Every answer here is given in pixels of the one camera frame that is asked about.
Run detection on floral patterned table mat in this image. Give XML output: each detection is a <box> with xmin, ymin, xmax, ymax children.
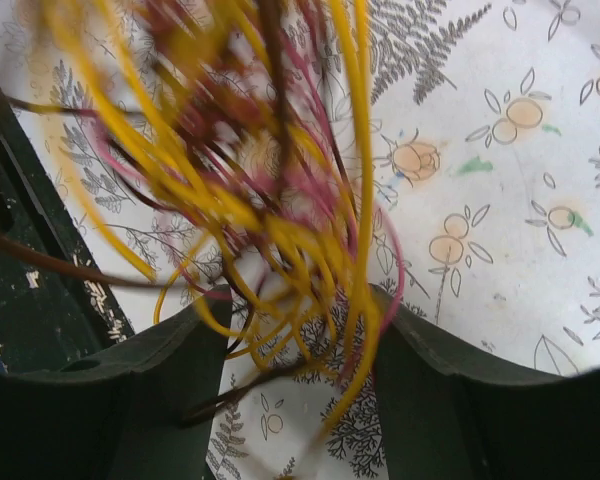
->
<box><xmin>0</xmin><ymin>1</ymin><xmax>600</xmax><ymax>479</ymax></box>

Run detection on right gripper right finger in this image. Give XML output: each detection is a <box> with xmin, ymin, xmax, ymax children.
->
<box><xmin>374</xmin><ymin>308</ymin><xmax>600</xmax><ymax>479</ymax></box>

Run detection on yellow red wire bundle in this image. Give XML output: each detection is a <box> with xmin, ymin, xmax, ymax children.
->
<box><xmin>0</xmin><ymin>0</ymin><xmax>406</xmax><ymax>441</ymax></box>

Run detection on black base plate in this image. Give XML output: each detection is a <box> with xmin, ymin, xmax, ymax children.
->
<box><xmin>0</xmin><ymin>88</ymin><xmax>134</xmax><ymax>374</ymax></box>

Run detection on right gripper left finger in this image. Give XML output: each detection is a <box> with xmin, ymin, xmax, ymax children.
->
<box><xmin>0</xmin><ymin>308</ymin><xmax>227</xmax><ymax>479</ymax></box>

